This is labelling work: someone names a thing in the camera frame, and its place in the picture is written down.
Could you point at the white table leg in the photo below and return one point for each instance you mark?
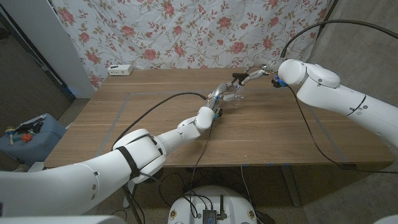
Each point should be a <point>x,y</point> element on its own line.
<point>127,200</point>

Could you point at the white mat with yellow print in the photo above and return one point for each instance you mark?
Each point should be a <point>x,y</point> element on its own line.
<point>35,167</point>

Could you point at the black toy pieces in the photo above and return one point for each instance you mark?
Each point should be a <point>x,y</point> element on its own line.
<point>34,127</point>

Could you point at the floral backdrop cloth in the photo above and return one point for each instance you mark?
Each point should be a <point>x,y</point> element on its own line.
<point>192,31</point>

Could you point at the black pump head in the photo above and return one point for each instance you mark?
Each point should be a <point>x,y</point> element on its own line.
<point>239,76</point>

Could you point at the black antenna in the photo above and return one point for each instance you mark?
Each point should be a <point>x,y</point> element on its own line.
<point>222,207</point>

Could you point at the white power strip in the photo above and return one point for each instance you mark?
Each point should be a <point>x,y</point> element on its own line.
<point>119,70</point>

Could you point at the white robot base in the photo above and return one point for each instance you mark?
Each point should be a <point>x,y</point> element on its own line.
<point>192,205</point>

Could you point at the wooden toy mallet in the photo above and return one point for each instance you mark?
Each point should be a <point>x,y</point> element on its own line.
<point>10,130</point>

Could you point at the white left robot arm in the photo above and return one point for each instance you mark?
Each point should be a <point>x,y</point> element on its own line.
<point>174,138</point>

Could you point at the grey table leg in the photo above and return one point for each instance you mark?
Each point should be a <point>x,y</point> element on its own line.
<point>290,186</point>

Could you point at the white flat stick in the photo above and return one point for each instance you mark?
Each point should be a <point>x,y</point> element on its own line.
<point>34,119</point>

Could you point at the black backdrop pole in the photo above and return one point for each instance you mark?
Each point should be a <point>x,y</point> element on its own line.
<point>326,15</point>

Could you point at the blue storage box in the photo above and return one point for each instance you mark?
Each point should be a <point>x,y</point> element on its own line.
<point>40,146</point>

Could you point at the grey computer box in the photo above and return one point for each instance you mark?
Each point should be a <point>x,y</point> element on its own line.
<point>209,216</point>

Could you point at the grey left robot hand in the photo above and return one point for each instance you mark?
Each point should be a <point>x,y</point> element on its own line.
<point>219,91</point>

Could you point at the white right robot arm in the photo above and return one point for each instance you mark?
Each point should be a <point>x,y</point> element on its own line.
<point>335,93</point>

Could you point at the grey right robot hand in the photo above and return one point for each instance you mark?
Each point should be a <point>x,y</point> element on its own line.
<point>267,66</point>

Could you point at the orange toy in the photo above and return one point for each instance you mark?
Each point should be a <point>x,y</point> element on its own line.
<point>26,137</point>

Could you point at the clear plastic dispenser bottle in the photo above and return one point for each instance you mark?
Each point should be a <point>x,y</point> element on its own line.
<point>239,101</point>

